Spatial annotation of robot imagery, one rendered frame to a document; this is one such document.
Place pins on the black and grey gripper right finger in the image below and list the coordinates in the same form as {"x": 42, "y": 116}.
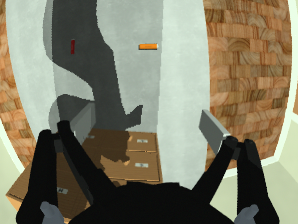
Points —
{"x": 253, "y": 203}

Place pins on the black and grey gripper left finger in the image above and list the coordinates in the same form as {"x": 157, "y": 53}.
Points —
{"x": 39, "y": 204}

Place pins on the brown chest of drawers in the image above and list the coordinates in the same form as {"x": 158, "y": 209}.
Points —
{"x": 17, "y": 202}

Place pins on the brown wooden drawer front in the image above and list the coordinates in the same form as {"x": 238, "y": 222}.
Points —
{"x": 142, "y": 166}
{"x": 142, "y": 142}
{"x": 62, "y": 164}
{"x": 67, "y": 190}
{"x": 84, "y": 204}
{"x": 94, "y": 138}

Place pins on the orange battery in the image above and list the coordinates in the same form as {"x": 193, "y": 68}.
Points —
{"x": 149, "y": 46}

